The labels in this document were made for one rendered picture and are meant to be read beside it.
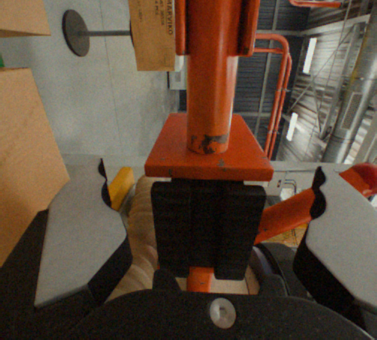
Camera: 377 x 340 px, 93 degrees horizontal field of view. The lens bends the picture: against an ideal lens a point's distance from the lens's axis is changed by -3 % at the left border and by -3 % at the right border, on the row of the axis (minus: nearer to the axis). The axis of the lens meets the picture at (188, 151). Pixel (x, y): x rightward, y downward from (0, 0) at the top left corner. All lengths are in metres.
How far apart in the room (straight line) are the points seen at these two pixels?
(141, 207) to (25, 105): 0.24
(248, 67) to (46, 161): 10.73
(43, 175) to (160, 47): 1.61
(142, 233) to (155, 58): 1.76
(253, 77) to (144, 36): 9.46
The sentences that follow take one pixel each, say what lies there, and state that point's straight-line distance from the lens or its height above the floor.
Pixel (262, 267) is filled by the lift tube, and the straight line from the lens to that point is 0.28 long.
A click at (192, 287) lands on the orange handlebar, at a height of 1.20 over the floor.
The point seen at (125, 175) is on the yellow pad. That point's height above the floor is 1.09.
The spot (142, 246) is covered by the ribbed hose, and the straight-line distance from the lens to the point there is 0.19.
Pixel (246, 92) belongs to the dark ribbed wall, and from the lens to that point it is 11.02.
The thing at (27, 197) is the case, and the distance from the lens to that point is 0.37.
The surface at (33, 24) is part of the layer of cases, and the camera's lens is 1.05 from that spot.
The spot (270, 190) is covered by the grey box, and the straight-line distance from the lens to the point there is 1.35.
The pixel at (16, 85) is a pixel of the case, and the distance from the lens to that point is 0.36.
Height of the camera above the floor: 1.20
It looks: 3 degrees down
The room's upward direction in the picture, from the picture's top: 92 degrees clockwise
